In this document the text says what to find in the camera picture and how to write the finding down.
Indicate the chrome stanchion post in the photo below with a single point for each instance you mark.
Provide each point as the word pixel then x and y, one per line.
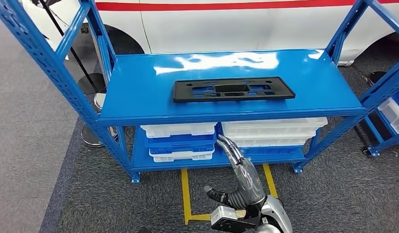
pixel 89 138

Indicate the blue metal shelf rack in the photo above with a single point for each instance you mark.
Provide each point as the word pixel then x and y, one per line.
pixel 138 96

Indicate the black plastic license plate frame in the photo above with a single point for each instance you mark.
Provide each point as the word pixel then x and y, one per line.
pixel 183 95

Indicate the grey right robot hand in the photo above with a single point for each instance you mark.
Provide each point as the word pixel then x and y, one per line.
pixel 249 180

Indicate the blue wheeled bin rack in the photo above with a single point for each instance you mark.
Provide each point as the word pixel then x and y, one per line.
pixel 386 144

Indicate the stanchion with dark round base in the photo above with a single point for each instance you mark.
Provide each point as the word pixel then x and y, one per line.
pixel 377 77

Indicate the black pole floor stand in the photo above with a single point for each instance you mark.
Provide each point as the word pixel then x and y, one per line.
pixel 89 84

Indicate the white car with red stripe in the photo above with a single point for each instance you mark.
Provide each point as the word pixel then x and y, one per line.
pixel 218 29

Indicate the small white parts bin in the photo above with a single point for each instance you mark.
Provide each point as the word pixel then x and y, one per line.
pixel 394 114

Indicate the large white plastic tray bin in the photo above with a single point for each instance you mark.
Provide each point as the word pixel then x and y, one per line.
pixel 276 142
pixel 273 127

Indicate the large blue plastic tray bin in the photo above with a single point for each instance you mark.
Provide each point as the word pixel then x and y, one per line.
pixel 273 151

